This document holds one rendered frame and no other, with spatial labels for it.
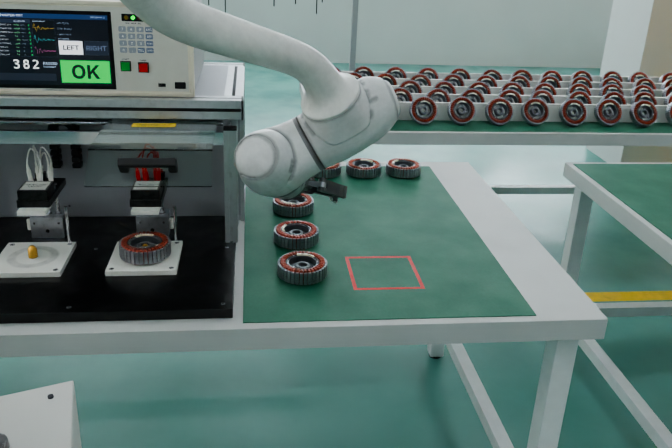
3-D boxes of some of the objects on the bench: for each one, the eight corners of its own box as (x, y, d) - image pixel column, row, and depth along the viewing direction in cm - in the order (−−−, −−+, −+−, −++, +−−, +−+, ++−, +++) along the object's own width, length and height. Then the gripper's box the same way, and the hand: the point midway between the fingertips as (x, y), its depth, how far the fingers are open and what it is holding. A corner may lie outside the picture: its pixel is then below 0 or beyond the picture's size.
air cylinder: (64, 238, 164) (62, 217, 162) (31, 238, 163) (29, 217, 161) (70, 229, 169) (67, 208, 167) (37, 229, 168) (35, 208, 166)
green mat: (536, 315, 144) (536, 315, 144) (242, 323, 137) (242, 322, 137) (429, 166, 231) (429, 166, 231) (245, 166, 223) (245, 165, 223)
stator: (321, 289, 150) (322, 274, 149) (271, 283, 152) (271, 268, 151) (331, 266, 160) (331, 252, 159) (284, 260, 162) (284, 246, 161)
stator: (172, 264, 152) (171, 248, 150) (119, 268, 149) (118, 253, 147) (169, 242, 162) (169, 227, 160) (119, 246, 159) (118, 231, 157)
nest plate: (60, 277, 147) (59, 272, 146) (-14, 278, 145) (-15, 273, 144) (76, 246, 160) (76, 241, 160) (9, 247, 159) (8, 242, 158)
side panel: (244, 221, 183) (243, 102, 171) (233, 221, 183) (231, 102, 171) (245, 183, 209) (244, 78, 197) (235, 183, 208) (234, 78, 196)
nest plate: (176, 275, 150) (176, 270, 149) (105, 276, 148) (104, 271, 147) (182, 245, 163) (182, 240, 163) (117, 245, 162) (117, 240, 161)
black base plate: (232, 318, 138) (232, 308, 138) (-108, 326, 131) (-111, 316, 130) (237, 222, 182) (236, 215, 181) (-19, 225, 174) (-21, 216, 173)
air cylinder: (168, 237, 167) (167, 216, 165) (136, 237, 166) (135, 216, 164) (170, 228, 172) (169, 208, 170) (140, 228, 171) (138, 208, 169)
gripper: (218, 190, 131) (247, 204, 152) (347, 203, 127) (359, 216, 148) (223, 151, 131) (252, 170, 152) (352, 163, 128) (363, 181, 149)
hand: (304, 192), depth 149 cm, fingers open, 13 cm apart
